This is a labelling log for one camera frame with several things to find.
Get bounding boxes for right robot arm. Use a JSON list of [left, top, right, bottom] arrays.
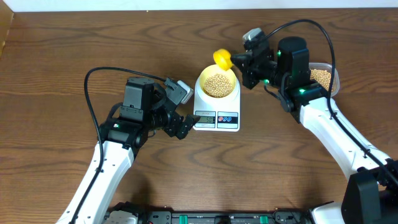
[[229, 30, 397, 223]]

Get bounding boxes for left black cable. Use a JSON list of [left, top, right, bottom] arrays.
[[70, 65, 167, 224]]

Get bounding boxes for soybeans in bowl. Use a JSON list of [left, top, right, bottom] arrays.
[[203, 73, 233, 98]]

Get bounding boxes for pale yellow bowl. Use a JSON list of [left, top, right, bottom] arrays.
[[199, 65, 237, 95]]

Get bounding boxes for yellow measuring scoop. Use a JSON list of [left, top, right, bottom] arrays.
[[213, 49, 233, 71]]

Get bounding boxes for soybeans in container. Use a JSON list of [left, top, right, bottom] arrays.
[[310, 69, 331, 90]]

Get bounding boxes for right black cable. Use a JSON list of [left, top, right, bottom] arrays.
[[262, 19, 398, 184]]

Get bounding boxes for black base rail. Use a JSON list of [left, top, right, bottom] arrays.
[[103, 203, 313, 224]]

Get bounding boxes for white digital kitchen scale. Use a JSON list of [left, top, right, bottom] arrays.
[[193, 78, 241, 132]]

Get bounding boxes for black cable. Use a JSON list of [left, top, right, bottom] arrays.
[[70, 65, 167, 224], [262, 19, 398, 184]]

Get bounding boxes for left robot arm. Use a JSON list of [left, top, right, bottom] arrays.
[[58, 77, 199, 223]]

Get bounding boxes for clear plastic container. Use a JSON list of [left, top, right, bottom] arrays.
[[309, 62, 340, 97]]

